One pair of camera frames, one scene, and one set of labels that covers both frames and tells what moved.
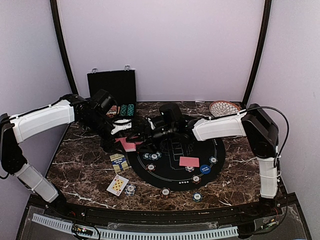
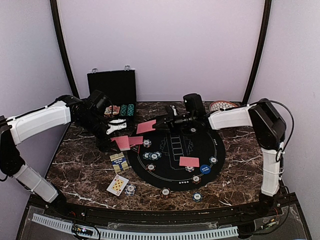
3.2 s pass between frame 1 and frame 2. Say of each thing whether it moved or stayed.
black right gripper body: moved
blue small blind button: stayed
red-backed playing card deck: moved
